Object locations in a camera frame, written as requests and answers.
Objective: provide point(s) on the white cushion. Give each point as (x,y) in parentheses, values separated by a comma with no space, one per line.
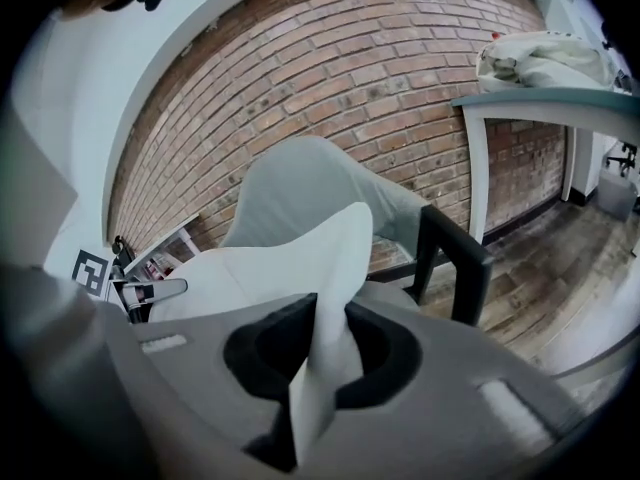
(280,278)

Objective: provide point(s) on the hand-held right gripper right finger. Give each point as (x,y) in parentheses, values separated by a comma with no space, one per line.
(430,393)

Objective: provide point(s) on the black office chair base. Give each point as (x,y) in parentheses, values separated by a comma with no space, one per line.
(622,155)

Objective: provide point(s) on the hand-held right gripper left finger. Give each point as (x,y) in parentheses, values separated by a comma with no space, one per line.
(210,368)

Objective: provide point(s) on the person's white shirt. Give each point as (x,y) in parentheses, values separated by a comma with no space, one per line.
(75,93)

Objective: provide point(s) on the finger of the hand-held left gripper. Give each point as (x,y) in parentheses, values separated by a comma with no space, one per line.
(167,288)

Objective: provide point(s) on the white printed cloth bag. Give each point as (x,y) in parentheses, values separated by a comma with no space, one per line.
(540,60)

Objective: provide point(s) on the grey storage bin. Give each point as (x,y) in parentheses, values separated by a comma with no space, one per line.
(617,195)

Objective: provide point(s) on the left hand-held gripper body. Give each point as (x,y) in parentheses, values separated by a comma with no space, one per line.
(95,273)

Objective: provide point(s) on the white shelf cabinet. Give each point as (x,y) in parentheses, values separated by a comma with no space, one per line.
(165,250)

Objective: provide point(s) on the white table with grey top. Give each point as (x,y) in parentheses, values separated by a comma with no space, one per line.
(545,103)

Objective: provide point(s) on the grey chair with black armrests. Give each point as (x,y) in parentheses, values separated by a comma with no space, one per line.
(310,188)

